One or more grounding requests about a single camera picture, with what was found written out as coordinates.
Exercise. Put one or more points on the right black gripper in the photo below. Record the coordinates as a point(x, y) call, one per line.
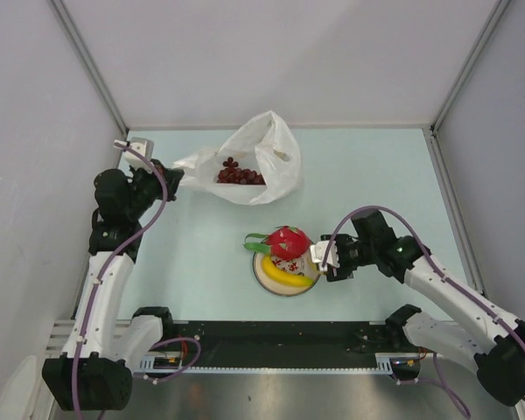
point(344, 272)

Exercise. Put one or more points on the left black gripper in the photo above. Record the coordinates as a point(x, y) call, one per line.
point(171, 177)

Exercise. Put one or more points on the round printed plate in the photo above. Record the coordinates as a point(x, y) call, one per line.
point(300, 266)

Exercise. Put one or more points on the red fake dragon fruit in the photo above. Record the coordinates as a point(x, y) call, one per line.
point(286, 243)

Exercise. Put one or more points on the yellow fake banana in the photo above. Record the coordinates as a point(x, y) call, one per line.
point(282, 277)

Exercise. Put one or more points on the dark red fake fruit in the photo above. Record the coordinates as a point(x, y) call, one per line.
point(231, 173)

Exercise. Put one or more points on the white plastic bag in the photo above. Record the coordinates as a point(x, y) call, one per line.
point(265, 146)

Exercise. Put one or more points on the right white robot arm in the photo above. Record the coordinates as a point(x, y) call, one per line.
point(482, 337)

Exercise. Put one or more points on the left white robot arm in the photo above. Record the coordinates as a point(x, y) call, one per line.
point(95, 368)

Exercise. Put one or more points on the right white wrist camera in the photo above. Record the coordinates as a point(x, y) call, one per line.
point(324, 255)

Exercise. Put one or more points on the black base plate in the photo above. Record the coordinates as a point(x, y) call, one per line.
point(291, 344)

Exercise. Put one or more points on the white slotted cable duct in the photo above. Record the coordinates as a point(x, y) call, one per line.
point(167, 365)

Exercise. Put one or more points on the left aluminium frame post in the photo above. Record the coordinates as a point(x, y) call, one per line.
point(86, 59)

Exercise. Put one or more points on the aluminium frame post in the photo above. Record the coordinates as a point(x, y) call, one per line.
point(479, 45)
point(86, 59)

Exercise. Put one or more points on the right aluminium frame post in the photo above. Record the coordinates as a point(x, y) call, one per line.
point(479, 45)

